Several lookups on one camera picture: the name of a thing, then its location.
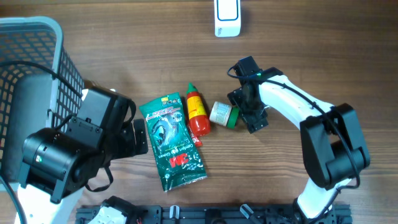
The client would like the white jar green lid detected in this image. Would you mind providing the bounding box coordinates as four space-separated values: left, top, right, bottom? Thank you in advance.
209 101 239 129

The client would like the green glove package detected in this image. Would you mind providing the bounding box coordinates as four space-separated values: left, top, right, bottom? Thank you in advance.
139 92 207 192

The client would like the red sauce bottle green cap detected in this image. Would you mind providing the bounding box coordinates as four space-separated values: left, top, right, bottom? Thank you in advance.
187 83 211 136

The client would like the red tube package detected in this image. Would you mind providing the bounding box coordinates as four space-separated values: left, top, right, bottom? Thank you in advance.
187 125 203 147

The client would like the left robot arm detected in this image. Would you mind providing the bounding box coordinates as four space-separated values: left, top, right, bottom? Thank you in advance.
15 87 148 223

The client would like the white barcode scanner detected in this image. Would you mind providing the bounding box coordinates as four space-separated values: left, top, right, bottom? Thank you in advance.
213 0 241 38

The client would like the grey black plastic basket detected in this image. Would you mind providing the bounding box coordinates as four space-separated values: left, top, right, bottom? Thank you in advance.
1 16 85 190

